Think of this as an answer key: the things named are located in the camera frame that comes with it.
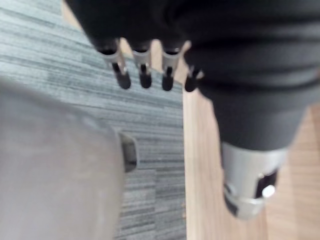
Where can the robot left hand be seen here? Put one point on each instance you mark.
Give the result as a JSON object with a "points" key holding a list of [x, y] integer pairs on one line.
{"points": [[225, 50]]}

